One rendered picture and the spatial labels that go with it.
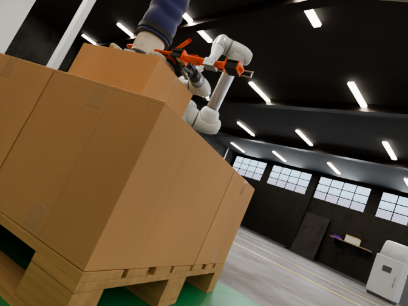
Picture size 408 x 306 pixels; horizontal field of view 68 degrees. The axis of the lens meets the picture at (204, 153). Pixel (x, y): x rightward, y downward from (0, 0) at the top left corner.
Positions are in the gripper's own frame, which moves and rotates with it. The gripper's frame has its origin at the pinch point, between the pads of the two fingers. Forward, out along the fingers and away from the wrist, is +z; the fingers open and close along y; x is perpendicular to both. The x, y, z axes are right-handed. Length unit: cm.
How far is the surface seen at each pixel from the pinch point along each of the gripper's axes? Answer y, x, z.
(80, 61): 25, 51, 18
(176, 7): -29.6, 16.9, 4.1
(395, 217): -197, -294, -1253
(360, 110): -279, -71, -584
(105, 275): 95, -64, 70
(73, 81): 56, -33, 78
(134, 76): 26.3, 6.2, 20.0
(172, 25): -18.8, 16.0, 1.9
